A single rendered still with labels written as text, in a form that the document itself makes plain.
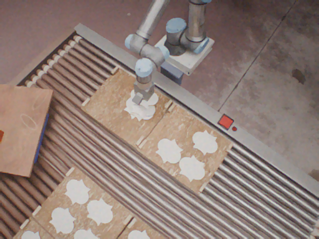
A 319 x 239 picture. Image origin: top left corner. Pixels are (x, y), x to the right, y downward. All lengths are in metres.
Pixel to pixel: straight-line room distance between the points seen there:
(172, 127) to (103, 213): 0.59
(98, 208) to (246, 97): 1.93
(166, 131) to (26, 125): 0.77
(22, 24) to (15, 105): 2.05
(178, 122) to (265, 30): 2.21
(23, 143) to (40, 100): 0.26
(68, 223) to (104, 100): 0.71
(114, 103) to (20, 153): 0.59
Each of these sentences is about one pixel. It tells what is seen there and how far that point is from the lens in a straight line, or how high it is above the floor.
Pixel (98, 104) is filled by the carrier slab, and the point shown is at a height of 0.94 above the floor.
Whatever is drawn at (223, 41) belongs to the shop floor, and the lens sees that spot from 3.18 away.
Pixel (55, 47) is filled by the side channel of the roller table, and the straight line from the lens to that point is 1.91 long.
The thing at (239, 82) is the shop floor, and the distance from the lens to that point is 2.92.
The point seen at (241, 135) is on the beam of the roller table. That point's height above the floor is 0.91.
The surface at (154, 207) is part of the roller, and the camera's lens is 1.45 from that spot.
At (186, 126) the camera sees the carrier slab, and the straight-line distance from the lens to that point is 1.56.
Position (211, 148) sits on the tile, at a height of 0.94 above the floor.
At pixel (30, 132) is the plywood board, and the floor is 1.04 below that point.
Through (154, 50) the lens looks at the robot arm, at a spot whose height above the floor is 1.33.
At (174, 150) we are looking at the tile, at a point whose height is 0.94.
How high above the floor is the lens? 2.37
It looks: 66 degrees down
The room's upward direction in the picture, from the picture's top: 5 degrees clockwise
